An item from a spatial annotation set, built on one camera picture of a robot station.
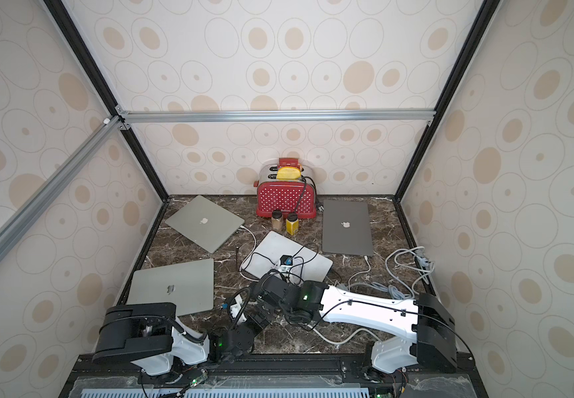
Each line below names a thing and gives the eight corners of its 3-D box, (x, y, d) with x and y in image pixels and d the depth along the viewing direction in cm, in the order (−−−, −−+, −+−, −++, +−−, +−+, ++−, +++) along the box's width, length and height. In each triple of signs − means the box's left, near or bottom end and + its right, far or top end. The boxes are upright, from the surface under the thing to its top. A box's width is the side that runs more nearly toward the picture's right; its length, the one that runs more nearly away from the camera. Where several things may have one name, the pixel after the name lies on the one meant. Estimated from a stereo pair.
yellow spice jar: (286, 233, 108) (285, 219, 101) (289, 225, 111) (289, 211, 104) (296, 236, 107) (296, 222, 100) (298, 228, 110) (299, 213, 103)
